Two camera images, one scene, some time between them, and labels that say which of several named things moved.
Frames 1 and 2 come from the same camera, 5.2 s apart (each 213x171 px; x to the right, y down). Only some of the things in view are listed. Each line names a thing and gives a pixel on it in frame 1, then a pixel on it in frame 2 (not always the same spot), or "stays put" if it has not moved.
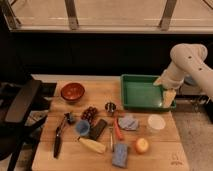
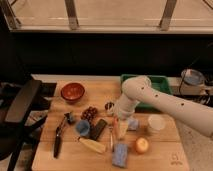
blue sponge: (119, 155) stays put
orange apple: (142, 146) stays put
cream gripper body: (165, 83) → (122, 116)
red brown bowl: (72, 92) stays put
